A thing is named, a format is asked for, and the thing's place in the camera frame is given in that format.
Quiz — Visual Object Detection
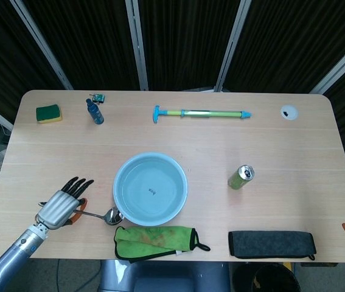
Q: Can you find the small green patterned object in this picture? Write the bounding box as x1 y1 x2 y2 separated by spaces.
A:
89 93 106 106

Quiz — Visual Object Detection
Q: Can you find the green microfibre towel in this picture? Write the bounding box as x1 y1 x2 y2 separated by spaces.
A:
113 224 211 261

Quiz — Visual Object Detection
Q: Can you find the dark grey felt cloth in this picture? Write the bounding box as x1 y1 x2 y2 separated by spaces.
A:
228 230 317 261

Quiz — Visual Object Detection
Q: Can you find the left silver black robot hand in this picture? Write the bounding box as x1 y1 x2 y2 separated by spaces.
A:
35 176 96 229

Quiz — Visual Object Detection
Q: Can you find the white round cable grommet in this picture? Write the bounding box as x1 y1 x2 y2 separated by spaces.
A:
280 105 299 120

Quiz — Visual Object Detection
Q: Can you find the green energy drink can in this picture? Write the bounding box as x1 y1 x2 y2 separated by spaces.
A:
228 164 255 191

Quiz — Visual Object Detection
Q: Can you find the black waste bin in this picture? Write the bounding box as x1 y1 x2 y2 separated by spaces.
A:
232 263 301 292

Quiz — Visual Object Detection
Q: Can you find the light blue bowl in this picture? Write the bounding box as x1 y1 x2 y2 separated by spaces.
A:
113 152 189 228

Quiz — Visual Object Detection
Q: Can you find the silver metal ladle spoon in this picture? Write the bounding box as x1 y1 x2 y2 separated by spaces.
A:
39 200 124 226

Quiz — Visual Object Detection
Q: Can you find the dark blue spray bottle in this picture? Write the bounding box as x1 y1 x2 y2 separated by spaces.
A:
86 97 105 125

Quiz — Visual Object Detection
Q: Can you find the yellow and green sponge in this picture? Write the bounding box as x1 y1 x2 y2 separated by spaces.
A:
35 103 63 125

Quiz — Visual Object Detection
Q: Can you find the green blue water pump toy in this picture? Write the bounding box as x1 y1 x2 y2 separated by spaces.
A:
152 105 253 124

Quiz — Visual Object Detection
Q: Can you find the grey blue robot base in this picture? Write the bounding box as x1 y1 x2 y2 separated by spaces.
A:
99 259 231 292

